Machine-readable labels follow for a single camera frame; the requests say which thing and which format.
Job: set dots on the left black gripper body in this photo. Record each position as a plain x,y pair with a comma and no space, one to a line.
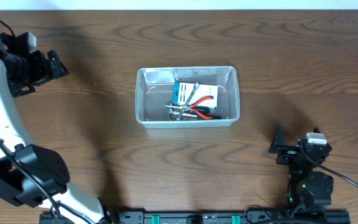
46,66

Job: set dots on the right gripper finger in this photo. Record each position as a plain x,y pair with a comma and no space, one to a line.
277,142
316,130

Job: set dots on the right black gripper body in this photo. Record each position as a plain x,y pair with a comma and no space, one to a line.
289,149

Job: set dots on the small black-handled hammer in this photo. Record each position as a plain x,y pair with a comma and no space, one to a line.
192,115

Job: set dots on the red-handled pliers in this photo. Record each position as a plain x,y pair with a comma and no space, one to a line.
197,103

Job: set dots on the black yellow screwdriver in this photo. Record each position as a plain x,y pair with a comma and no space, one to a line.
199,108

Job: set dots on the silver combination wrench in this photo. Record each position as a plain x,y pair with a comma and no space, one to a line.
186,106

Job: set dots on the clear plastic storage container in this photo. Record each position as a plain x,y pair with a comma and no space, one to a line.
154,90

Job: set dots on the blue white screw box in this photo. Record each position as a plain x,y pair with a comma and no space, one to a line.
182,91

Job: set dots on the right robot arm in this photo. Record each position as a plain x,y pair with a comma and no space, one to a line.
307,188

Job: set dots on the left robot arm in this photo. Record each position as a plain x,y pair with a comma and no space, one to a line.
29,174

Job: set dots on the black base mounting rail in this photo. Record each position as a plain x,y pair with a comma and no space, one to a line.
251,216

